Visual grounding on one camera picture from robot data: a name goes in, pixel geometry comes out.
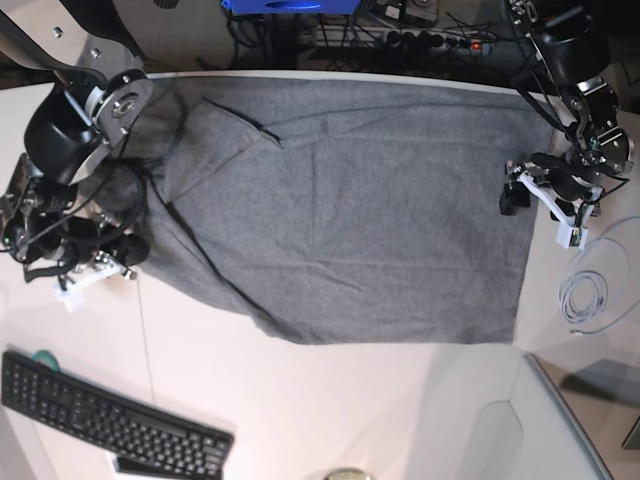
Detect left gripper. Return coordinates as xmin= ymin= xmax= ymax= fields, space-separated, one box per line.
xmin=499 ymin=159 xmax=603 ymax=220

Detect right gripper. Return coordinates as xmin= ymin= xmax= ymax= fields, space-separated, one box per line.
xmin=49 ymin=219 xmax=149 ymax=277

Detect grey t-shirt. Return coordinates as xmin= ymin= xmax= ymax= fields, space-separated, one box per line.
xmin=126 ymin=77 xmax=552 ymax=345

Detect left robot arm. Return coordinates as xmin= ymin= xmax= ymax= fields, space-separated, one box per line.
xmin=500 ymin=1 xmax=632 ymax=227

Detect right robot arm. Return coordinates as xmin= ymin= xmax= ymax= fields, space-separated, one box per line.
xmin=1 ymin=1 xmax=153 ymax=283

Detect green tape roll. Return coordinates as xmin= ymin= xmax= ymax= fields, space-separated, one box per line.
xmin=31 ymin=350 xmax=60 ymax=372

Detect black keyboard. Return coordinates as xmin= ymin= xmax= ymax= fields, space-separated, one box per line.
xmin=1 ymin=351 xmax=234 ymax=479

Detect white power strip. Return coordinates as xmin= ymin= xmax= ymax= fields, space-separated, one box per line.
xmin=299 ymin=24 xmax=495 ymax=55

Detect blue box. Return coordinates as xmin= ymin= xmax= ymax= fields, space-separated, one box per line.
xmin=221 ymin=0 xmax=360 ymax=15

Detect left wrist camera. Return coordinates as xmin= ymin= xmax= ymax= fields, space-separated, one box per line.
xmin=556 ymin=223 xmax=589 ymax=250

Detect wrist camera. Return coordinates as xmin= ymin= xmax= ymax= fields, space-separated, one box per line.
xmin=556 ymin=223 xmax=589 ymax=250
xmin=54 ymin=284 xmax=86 ymax=313

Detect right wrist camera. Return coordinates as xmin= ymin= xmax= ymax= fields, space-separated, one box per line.
xmin=54 ymin=284 xmax=86 ymax=313

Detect coiled white cable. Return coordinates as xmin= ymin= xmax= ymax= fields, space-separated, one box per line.
xmin=557 ymin=216 xmax=640 ymax=336

